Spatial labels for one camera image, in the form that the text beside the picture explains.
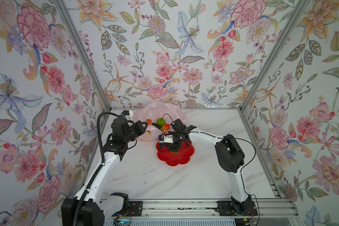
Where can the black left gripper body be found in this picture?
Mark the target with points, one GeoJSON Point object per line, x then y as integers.
{"type": "Point", "coordinates": [135, 130]}

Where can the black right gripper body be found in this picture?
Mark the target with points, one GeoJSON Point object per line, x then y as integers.
{"type": "Point", "coordinates": [174, 138]}

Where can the red yellow mango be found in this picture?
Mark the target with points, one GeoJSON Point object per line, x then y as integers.
{"type": "Point", "coordinates": [149, 122]}
{"type": "Point", "coordinates": [165, 127]}

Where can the green round textured fruit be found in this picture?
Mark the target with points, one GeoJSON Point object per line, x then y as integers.
{"type": "Point", "coordinates": [161, 122]}

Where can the pink plastic bag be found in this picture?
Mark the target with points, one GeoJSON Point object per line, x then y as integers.
{"type": "Point", "coordinates": [155, 110]}

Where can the dark purple grape bunch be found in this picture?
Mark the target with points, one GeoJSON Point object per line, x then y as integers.
{"type": "Point", "coordinates": [163, 145]}

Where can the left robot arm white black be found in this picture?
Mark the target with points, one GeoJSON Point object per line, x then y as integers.
{"type": "Point", "coordinates": [87, 208]}

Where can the red flower-shaped plate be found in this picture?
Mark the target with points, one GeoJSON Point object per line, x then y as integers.
{"type": "Point", "coordinates": [175, 158]}

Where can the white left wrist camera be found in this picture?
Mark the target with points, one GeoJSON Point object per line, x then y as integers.
{"type": "Point", "coordinates": [127, 114]}

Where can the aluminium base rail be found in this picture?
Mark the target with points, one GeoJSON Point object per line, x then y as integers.
{"type": "Point", "coordinates": [214, 208]}

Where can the left aluminium corner post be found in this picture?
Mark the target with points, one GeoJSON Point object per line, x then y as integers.
{"type": "Point", "coordinates": [65, 15]}

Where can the aluminium corner post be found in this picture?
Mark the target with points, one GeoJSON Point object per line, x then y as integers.
{"type": "Point", "coordinates": [289, 26]}
{"type": "Point", "coordinates": [65, 15]}

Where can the right aluminium corner post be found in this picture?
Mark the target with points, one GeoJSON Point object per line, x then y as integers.
{"type": "Point", "coordinates": [289, 26]}

